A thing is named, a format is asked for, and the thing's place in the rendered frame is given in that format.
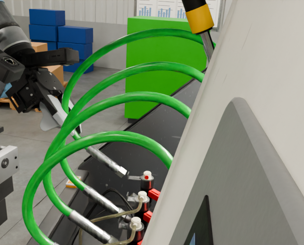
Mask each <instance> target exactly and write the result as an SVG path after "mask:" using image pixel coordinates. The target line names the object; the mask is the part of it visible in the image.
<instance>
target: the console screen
mask: <svg viewBox="0 0 304 245"><path fill-rule="evenodd" d="M169 245H304V196H303V194H302V193H301V191H300V189H299V188H298V186H297V184H296V183H295V181H294V179H293V178H292V176H291V174H290V173H289V171H288V169H287V168H286V166H285V165H284V163H283V161H282V160H281V158H280V156H279V155H278V153H277V151H276V150H275V148H274V146H273V145H272V143H271V142H270V140H269V138H268V137H267V135H266V133H265V132H264V130H263V128H262V127H261V125H260V123H259V121H258V120H257V118H256V117H255V115H254V113H253V112H252V110H251V108H250V107H249V105H248V103H247V102H246V100H245V99H244V98H241V97H234V98H233V99H232V100H231V101H230V102H229V103H228V105H227V107H226V108H225V110H224V113H223V115H222V117H221V120H220V122H219V124H218V127H217V129H216V132H215V134H214V137H213V139H212V141H211V144H210V146H209V149H208V151H207V153H206V156H205V158H204V161H203V163H202V165H201V168H200V170H199V172H198V175H197V177H196V180H195V182H194V184H193V187H192V189H191V192H190V194H189V196H188V199H187V201H186V204H185V206H184V208H183V211H182V213H181V216H180V218H179V221H178V223H177V226H176V228H175V230H174V233H173V235H172V238H171V240H170V242H169Z"/></svg>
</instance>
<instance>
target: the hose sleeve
mask: <svg viewBox="0 0 304 245"><path fill-rule="evenodd" d="M86 152H88V153H89V154H90V155H92V156H93V157H94V158H96V159H97V160H98V161H100V162H101V163H102V164H104V165H105V166H107V168H109V169H110V170H112V171H113V172H114V173H116V172H118V171H119V169H120V166H119V165H118V164H117V163H116V162H114V161H113V160H111V159H110V158H109V157H107V156H106V155H105V154H103V153H102V152H101V151H99V150H98V149H97V148H96V147H94V146H89V147H88V148H87V149H86Z"/></svg>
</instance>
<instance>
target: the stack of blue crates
mask: <svg viewBox="0 0 304 245"><path fill-rule="evenodd" d="M29 17H30V24H29V34H30V39H31V42H40V43H47V46H48V51H51V50H58V48H64V47H69V48H73V50H76V51H78V52H79V63H74V65H69V66H63V71H67V72H75V71H76V70H77V69H78V67H79V66H80V65H81V64H82V63H83V62H84V61H85V60H86V59H87V58H89V57H90V56H91V55H92V42H93V28H88V27H76V26H64V25H65V11H63V10H50V9H29ZM91 71H93V64H92V65H91V66H90V67H89V68H88V69H87V70H86V71H85V72H84V73H83V74H86V73H88V72H91Z"/></svg>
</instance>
